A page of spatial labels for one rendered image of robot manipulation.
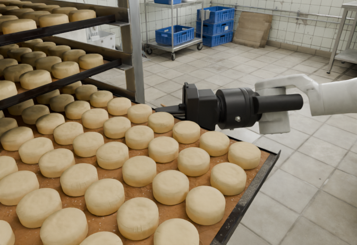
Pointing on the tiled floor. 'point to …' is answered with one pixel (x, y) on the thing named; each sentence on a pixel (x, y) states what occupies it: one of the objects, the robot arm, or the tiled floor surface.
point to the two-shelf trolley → (172, 22)
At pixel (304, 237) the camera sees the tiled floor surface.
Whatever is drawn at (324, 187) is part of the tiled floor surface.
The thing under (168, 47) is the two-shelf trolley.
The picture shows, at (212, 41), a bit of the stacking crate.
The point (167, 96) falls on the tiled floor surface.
